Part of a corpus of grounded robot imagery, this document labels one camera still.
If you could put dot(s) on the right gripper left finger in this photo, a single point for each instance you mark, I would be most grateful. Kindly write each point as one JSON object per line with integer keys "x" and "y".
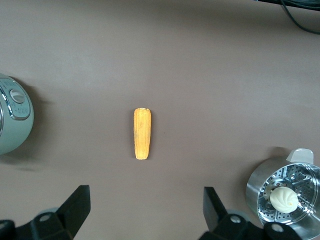
{"x": 67, "y": 215}

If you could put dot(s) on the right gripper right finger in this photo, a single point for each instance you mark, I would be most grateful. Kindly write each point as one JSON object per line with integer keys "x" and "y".
{"x": 220, "y": 222}

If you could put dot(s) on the yellow corn cob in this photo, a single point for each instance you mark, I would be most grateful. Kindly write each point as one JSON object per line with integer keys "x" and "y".
{"x": 142, "y": 135}

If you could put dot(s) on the steel steamer pot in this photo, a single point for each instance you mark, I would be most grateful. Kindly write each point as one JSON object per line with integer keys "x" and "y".
{"x": 252, "y": 185}

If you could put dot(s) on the steel electric cooking pot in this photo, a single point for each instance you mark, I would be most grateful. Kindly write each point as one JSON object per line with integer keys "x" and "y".
{"x": 15, "y": 135}

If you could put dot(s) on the white steamed bun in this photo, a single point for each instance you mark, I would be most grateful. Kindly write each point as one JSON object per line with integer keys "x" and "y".
{"x": 282, "y": 200}

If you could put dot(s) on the perforated steel steamer insert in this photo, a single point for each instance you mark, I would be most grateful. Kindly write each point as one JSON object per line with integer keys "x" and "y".
{"x": 287, "y": 175}

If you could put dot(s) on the brown table cover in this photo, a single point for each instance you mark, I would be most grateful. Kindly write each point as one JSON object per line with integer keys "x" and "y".
{"x": 175, "y": 62}

